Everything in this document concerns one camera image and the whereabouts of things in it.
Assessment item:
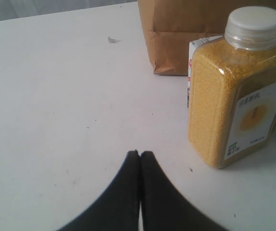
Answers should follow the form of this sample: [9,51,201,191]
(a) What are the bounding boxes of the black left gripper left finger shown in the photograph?
[61,150,140,231]

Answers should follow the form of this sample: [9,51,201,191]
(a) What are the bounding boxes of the brown paper shopping bag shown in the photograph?
[138,0,276,76]

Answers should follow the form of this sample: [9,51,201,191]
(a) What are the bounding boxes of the white carton with blue print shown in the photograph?
[187,36,223,108]

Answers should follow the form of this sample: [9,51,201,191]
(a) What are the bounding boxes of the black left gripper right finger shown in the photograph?
[140,151,217,231]

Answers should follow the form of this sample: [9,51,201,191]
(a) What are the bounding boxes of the millet bottle with white cap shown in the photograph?
[188,6,276,168]

